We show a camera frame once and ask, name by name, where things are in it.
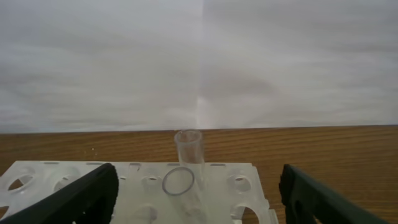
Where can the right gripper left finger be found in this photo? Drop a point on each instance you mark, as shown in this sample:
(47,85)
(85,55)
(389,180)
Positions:
(77,199)

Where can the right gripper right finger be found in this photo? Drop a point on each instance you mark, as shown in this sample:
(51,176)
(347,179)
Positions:
(314,202)

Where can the white test tube rack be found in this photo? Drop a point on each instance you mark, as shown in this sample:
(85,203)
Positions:
(217,193)

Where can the clear test tube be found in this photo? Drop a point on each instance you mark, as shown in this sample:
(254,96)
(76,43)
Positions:
(189,149)

